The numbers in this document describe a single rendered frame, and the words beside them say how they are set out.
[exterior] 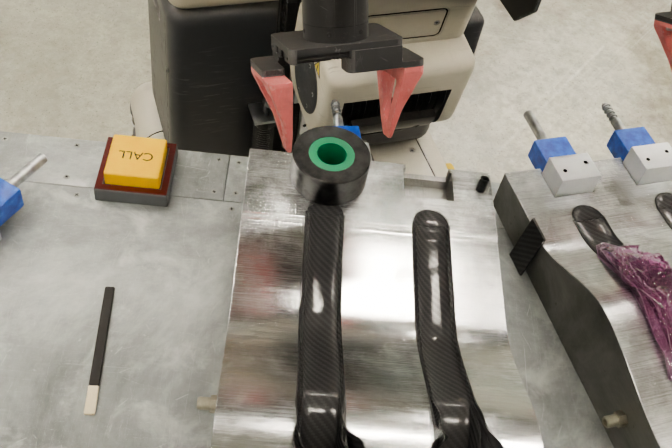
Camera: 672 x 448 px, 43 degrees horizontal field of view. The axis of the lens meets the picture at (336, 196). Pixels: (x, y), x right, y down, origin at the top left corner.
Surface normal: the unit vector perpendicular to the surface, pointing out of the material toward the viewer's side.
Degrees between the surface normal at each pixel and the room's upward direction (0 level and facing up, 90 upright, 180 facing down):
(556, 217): 0
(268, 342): 25
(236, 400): 17
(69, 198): 0
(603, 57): 0
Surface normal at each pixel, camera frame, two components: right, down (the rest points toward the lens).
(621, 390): -0.95, 0.13
